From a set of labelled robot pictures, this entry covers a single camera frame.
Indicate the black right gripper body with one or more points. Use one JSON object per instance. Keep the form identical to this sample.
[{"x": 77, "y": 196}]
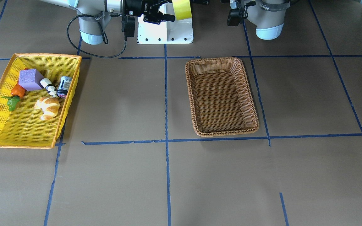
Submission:
[{"x": 134, "y": 5}]

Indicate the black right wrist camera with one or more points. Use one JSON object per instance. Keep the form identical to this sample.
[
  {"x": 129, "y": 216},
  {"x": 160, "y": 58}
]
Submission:
[{"x": 128, "y": 26}]

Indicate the brown wicker basket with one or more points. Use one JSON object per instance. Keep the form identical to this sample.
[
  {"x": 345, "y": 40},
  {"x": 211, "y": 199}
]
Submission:
[{"x": 220, "y": 98}]

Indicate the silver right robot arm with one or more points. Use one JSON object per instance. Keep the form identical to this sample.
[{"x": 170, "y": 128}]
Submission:
[{"x": 94, "y": 15}]

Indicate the white pedestal column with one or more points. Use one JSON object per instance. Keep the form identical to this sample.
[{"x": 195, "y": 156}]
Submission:
[{"x": 178, "y": 32}]

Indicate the small dark can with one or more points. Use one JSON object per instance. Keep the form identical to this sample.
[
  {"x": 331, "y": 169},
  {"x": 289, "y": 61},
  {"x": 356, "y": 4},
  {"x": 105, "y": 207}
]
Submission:
[{"x": 63, "y": 89}]

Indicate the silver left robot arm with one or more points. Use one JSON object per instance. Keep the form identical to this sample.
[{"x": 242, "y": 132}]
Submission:
[{"x": 268, "y": 17}]

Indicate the toy croissant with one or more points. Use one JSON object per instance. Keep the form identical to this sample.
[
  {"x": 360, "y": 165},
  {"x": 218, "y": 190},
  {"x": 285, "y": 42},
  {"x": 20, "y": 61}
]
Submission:
[{"x": 49, "y": 105}]

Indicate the white small bottle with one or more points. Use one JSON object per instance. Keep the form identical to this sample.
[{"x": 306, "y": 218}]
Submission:
[{"x": 49, "y": 87}]

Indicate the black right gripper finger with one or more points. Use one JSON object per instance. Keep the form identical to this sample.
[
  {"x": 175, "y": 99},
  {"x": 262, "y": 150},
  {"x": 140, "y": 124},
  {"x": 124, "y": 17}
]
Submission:
[{"x": 158, "y": 18}]

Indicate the purple foam cube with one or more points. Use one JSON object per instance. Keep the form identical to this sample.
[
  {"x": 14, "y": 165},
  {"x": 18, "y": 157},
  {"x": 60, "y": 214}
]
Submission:
[{"x": 30, "y": 79}]

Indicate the yellow tape roll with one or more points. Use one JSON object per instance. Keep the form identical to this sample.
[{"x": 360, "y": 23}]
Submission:
[{"x": 182, "y": 9}]

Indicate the toy carrot with leaves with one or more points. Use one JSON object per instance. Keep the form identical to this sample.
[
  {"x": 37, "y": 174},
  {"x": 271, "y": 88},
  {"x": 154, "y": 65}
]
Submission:
[{"x": 17, "y": 94}]

